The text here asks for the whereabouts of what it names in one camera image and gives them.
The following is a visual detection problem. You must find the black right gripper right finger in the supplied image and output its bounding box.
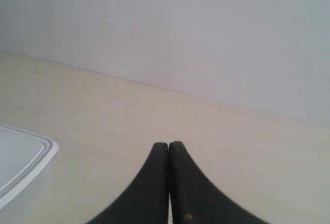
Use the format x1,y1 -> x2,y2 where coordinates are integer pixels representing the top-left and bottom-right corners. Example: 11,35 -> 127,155
169,141 -> 265,223

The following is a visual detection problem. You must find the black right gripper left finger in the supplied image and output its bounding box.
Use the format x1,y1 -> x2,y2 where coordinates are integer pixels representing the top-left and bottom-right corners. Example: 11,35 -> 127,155
89,142 -> 169,223

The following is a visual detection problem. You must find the white lidded plastic box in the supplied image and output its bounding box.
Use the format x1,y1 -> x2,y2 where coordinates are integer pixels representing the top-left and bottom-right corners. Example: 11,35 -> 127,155
1,123 -> 59,223

